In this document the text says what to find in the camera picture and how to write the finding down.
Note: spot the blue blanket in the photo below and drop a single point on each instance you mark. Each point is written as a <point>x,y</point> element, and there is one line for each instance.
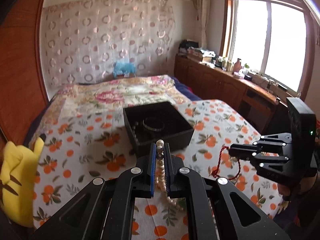
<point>185,90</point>

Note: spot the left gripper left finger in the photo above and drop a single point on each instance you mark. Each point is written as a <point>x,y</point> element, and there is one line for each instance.
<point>103,209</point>

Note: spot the stack of clothes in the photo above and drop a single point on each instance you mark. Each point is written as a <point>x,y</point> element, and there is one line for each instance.
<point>191,50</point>

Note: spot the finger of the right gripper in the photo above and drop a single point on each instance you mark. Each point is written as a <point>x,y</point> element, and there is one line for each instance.
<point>274,141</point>
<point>268,156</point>

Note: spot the pink bottle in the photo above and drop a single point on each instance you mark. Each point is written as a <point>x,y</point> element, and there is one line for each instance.
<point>237,66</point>

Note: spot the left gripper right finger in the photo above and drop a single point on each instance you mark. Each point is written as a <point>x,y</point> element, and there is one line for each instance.
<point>216,209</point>

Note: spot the orange print bed sheet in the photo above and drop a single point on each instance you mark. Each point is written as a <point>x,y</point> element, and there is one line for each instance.
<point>156,171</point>

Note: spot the blue plush toy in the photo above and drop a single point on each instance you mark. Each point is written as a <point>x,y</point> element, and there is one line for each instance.
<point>123,69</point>

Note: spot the black jewelry box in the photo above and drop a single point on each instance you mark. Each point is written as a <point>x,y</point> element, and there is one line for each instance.
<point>177,131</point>

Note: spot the person's right hand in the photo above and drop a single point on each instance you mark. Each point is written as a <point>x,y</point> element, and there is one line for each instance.
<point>303,186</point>

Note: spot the silver patterned bangle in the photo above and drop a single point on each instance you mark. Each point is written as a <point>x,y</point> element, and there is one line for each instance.
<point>153,124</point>

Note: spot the floral quilt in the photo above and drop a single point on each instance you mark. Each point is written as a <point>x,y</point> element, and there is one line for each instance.
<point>76,100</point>

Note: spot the yellow plush toy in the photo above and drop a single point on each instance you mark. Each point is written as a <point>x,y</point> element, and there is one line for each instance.
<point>18,173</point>

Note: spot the wooden sideboard cabinet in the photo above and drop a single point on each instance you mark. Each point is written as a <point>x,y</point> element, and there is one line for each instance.
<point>263,110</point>

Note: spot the circle pattern sheer curtain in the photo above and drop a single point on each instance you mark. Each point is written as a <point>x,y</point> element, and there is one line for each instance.
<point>85,41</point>

